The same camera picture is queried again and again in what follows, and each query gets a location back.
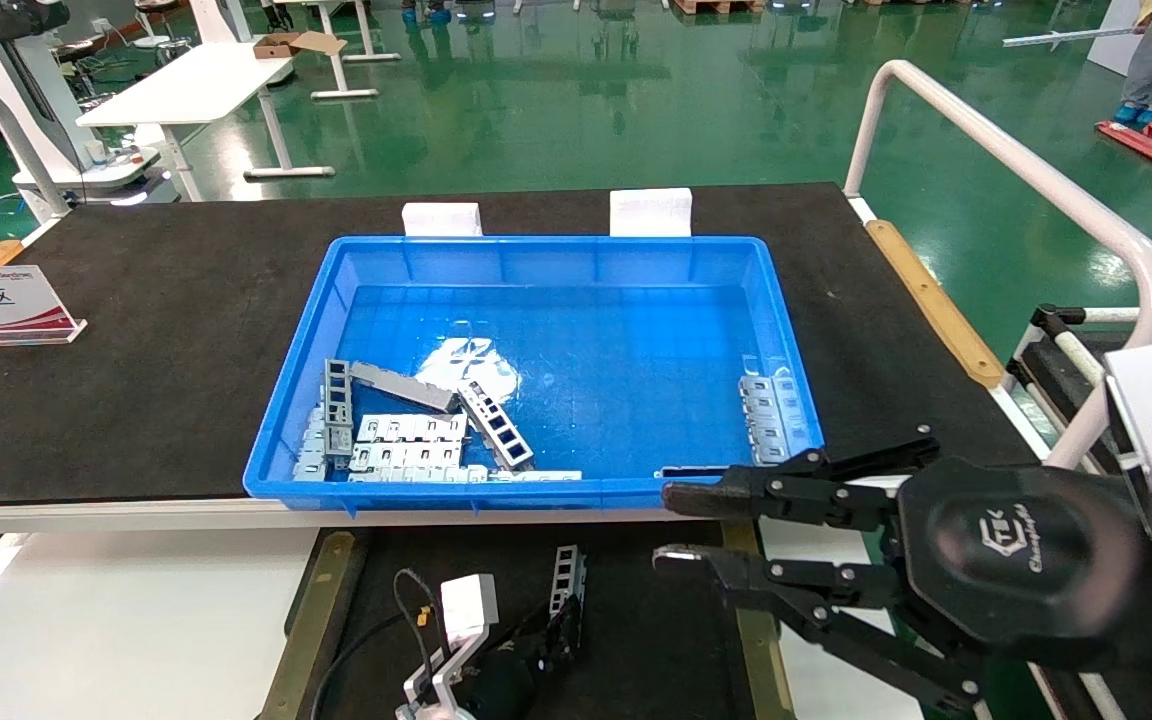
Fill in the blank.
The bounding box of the long wooden edge strip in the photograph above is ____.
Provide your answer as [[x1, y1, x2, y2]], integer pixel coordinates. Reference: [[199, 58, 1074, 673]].
[[865, 217, 1006, 390]]

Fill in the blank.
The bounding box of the white foam block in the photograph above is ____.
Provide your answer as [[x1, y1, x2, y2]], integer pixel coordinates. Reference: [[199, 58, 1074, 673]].
[[401, 202, 485, 239], [608, 187, 695, 239]]

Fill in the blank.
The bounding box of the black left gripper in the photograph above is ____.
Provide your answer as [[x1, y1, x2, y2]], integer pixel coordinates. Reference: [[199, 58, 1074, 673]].
[[464, 598, 586, 720]]

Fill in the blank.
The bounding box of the flat grey metal plate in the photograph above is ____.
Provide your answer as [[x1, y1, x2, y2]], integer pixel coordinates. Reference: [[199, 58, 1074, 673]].
[[350, 361, 460, 414]]

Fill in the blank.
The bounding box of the black table mat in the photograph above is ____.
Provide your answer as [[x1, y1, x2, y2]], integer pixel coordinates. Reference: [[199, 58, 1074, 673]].
[[0, 182, 1043, 507]]

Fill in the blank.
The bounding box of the slotted silver metal bracket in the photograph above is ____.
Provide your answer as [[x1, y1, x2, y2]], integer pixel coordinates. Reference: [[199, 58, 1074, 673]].
[[347, 465, 490, 485], [293, 400, 330, 484], [350, 412, 469, 470], [738, 374, 803, 467]]

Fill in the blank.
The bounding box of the large white table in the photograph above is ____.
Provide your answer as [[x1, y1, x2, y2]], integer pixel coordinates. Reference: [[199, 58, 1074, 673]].
[[75, 40, 338, 203]]

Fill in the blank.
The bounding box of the red floor tool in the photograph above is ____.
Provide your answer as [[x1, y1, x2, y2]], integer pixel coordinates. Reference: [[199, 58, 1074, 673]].
[[1094, 119, 1152, 184]]

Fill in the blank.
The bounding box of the white machine stand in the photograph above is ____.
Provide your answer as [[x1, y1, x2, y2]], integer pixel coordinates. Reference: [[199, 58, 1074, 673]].
[[0, 0, 163, 223]]

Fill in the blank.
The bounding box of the black container tray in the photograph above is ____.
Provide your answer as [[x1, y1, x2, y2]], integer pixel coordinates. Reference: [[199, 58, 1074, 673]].
[[314, 520, 767, 720]]

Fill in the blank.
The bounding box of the white long bar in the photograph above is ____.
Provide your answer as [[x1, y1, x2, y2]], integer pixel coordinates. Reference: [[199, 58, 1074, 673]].
[[1000, 24, 1139, 50]]

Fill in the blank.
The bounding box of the grey windowed metal bracket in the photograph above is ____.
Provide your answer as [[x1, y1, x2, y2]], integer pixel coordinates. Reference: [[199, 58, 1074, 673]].
[[548, 544, 589, 643], [323, 357, 356, 460], [455, 379, 536, 472]]

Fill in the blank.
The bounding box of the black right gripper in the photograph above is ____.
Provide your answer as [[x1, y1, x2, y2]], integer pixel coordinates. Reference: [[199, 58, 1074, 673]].
[[651, 436, 1149, 713]]

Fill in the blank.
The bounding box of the small white table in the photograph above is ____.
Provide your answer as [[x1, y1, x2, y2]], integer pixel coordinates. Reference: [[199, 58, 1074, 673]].
[[301, 0, 403, 102]]

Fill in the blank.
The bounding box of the white tubular railing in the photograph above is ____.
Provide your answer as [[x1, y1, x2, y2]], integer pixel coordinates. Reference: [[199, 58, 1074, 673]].
[[842, 59, 1152, 473]]

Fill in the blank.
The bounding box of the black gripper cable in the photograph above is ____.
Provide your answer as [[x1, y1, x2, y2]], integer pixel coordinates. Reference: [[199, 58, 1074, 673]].
[[310, 567, 439, 720]]

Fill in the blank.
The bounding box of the open cardboard box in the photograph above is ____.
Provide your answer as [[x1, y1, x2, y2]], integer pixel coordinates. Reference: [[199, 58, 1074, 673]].
[[253, 30, 348, 60]]

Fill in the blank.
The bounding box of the brass coloured edge strip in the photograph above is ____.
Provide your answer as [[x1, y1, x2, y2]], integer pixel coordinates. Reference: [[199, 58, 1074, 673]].
[[720, 519, 799, 720], [257, 529, 358, 720]]

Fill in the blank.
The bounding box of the grey tubular railing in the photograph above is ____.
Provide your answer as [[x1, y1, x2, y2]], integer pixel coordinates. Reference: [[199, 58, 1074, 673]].
[[0, 80, 73, 223]]

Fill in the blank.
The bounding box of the blue plastic bin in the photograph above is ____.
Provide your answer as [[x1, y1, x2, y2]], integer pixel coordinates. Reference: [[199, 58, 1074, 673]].
[[243, 235, 827, 513]]

